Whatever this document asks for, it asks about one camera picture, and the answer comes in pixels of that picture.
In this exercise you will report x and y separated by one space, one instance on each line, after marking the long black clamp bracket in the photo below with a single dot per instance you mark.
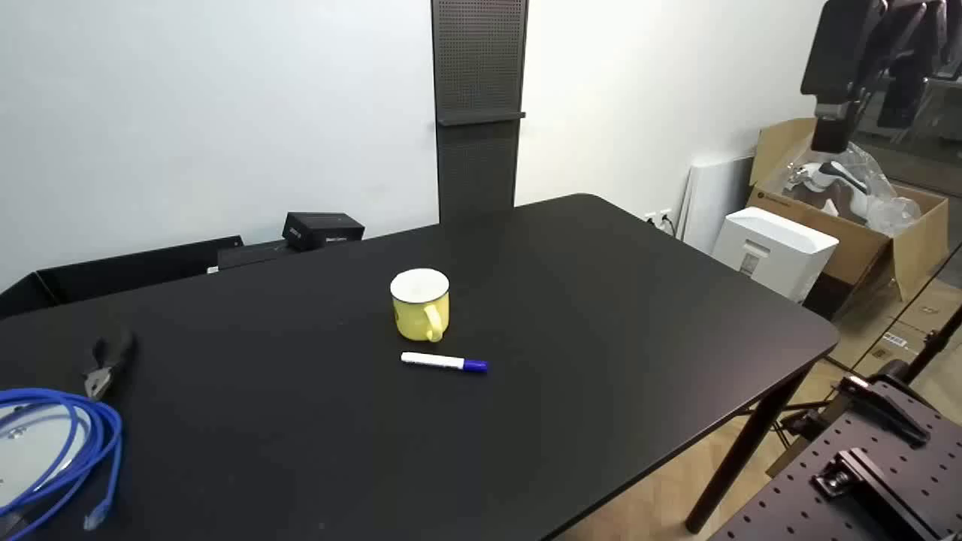
874 485

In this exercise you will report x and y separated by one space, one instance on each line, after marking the clear plastic wrap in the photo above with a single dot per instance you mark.
853 181

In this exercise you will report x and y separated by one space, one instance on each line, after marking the blue cap white marker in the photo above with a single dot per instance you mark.
436 358

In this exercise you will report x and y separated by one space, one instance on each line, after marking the black table leg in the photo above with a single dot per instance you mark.
748 452

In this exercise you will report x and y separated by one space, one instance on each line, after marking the black perforated breadboard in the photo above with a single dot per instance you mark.
802 512

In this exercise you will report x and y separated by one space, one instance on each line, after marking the black slanted stand bar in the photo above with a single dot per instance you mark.
937 347

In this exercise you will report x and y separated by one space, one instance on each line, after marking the white leaning panel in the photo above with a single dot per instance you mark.
712 196

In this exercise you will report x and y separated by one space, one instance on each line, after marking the person in black clothes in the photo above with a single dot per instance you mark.
843 49

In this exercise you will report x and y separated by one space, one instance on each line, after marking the short black clamp bracket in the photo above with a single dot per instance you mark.
889 408

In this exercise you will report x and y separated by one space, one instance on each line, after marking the open cardboard box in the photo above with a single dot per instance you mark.
860 251

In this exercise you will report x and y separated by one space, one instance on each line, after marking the yellow enamel mug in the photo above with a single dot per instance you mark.
422 317

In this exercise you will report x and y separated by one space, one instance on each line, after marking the white plastic device box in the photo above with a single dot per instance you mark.
776 251

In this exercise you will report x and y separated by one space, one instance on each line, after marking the white wall outlet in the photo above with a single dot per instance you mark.
663 221

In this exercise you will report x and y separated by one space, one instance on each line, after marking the flat black tray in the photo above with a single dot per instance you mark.
122 269

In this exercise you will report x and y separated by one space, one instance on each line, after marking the small black box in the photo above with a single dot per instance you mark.
321 229

